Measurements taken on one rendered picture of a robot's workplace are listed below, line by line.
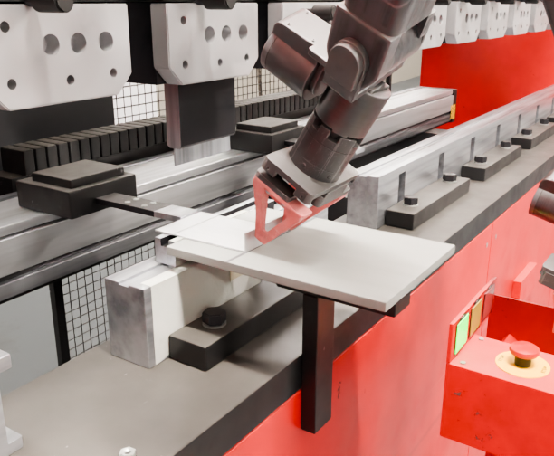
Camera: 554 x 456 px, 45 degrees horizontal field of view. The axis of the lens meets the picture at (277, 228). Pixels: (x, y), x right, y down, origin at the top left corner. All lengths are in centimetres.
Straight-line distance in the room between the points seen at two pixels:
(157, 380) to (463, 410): 46
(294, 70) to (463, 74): 228
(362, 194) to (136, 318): 57
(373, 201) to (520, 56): 174
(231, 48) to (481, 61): 219
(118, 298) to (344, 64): 35
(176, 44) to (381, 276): 30
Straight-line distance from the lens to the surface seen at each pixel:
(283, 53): 67
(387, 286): 65
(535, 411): 97
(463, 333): 100
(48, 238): 96
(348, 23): 58
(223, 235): 77
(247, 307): 82
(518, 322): 114
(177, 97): 75
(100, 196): 94
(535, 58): 283
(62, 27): 59
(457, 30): 139
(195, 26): 71
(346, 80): 59
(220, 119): 80
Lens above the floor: 126
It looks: 19 degrees down
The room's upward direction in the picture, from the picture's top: straight up
